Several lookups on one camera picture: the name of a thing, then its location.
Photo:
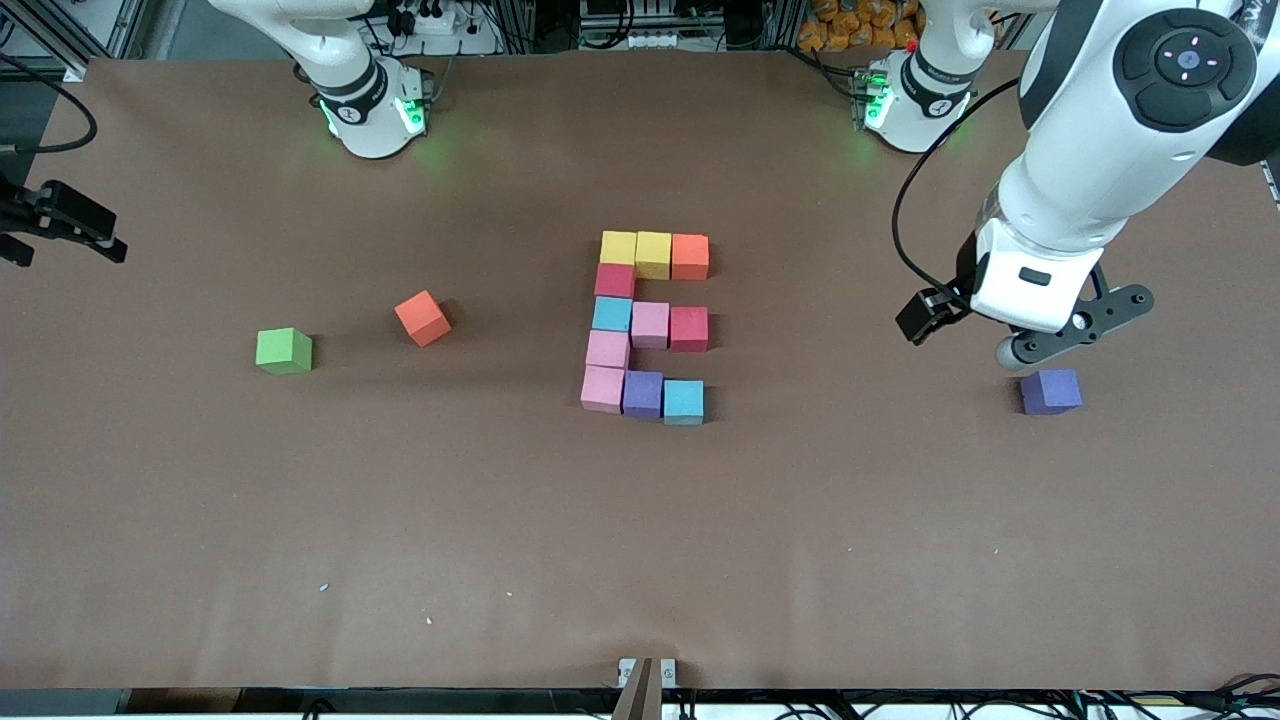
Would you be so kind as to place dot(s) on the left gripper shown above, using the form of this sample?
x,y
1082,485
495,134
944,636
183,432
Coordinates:
x,y
962,290

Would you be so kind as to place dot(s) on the red foam cube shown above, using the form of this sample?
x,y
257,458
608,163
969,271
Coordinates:
x,y
689,330
615,281

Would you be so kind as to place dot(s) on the orange foam cube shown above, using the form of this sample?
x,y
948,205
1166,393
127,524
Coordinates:
x,y
422,318
690,258

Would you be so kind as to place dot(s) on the blue foam cube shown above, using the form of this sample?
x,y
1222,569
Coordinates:
x,y
612,314
684,402

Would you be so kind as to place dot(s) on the pink foam cube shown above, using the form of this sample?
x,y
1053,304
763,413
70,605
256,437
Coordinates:
x,y
650,325
603,390
608,350

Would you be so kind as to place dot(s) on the yellow foam cube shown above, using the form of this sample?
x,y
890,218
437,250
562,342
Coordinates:
x,y
618,248
655,256

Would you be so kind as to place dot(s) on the purple foam cube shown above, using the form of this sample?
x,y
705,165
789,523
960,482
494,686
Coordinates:
x,y
643,394
1050,392

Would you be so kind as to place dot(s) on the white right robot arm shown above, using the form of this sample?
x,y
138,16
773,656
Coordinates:
x,y
340,80

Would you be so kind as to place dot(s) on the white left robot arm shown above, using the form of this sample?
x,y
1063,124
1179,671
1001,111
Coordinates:
x,y
1120,130

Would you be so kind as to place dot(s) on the green foam cube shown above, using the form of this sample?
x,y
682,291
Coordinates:
x,y
283,352

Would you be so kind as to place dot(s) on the pile of orange fruit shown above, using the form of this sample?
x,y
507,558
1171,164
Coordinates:
x,y
850,25

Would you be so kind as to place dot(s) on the brown table cover sheet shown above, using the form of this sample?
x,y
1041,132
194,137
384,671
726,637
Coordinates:
x,y
640,560

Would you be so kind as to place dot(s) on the white connector strip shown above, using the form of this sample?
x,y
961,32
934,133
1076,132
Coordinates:
x,y
655,40

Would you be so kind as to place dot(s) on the brown wooden beam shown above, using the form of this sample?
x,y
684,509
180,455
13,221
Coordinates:
x,y
640,695

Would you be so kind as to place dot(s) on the white power strip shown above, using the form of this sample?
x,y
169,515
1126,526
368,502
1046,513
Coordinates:
x,y
435,20

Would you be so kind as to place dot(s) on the aluminium frame profile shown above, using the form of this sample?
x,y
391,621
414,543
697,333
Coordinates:
x,y
1270,165
55,45

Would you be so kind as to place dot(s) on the small metal bracket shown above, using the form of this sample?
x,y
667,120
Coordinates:
x,y
668,672

